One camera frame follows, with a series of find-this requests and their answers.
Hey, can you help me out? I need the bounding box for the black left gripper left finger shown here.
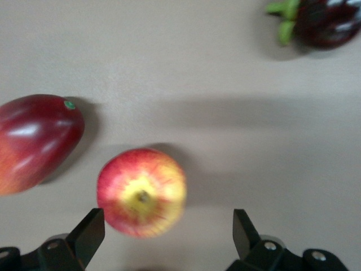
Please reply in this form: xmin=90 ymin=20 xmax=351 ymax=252
xmin=0 ymin=208 xmax=105 ymax=271

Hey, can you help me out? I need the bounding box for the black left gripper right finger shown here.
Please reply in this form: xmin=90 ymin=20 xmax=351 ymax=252
xmin=225 ymin=208 xmax=349 ymax=271

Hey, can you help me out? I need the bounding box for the red yellow apple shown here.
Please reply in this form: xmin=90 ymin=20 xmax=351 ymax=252
xmin=96 ymin=148 xmax=187 ymax=239

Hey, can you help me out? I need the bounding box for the red orange mango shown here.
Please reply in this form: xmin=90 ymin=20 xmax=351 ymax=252
xmin=0 ymin=94 xmax=85 ymax=196

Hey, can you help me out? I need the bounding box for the brown table cover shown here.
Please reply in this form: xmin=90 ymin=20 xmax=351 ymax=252
xmin=0 ymin=0 xmax=361 ymax=271

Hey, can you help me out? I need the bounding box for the dark purple mangosteen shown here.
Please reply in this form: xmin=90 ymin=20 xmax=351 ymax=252
xmin=265 ymin=0 xmax=361 ymax=51

